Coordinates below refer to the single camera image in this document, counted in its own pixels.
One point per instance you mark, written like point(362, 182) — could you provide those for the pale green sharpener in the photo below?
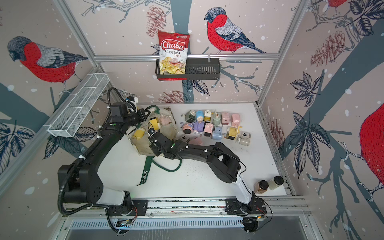
point(217, 117)

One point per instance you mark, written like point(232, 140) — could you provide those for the yellow black square sharpener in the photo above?
point(232, 133)

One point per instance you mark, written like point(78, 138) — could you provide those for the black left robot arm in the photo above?
point(80, 186)

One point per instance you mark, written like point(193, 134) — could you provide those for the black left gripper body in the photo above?
point(132, 119)

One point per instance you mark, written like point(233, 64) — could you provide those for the cream white sharpener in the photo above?
point(244, 138)

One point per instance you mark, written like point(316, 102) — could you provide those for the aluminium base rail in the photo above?
point(182, 213)

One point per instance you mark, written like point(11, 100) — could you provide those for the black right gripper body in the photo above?
point(156, 152)

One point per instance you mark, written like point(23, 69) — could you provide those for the purple sharpener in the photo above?
point(199, 127)

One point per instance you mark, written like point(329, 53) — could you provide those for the canvas tote bag green handles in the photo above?
point(142, 146)

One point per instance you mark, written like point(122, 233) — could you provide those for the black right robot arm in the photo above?
point(225, 164)

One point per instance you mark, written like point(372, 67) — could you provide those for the grey blue sharpener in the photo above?
point(217, 133)

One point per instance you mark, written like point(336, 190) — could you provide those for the red cassava chips bag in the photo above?
point(173, 52)

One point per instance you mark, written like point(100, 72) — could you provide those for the brown spice jar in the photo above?
point(261, 187)

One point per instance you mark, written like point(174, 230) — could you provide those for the black wall basket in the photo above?
point(196, 69)

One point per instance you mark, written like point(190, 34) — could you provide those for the white wire mesh basket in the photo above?
point(81, 103)

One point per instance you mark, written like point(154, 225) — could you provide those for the pink square sharpener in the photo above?
point(235, 120)

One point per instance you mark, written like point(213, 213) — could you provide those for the pink face sharpener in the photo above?
point(188, 128)

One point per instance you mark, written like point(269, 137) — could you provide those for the pale pink sharpener in bag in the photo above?
point(165, 120)

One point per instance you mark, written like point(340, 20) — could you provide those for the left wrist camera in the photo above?
point(133, 100)

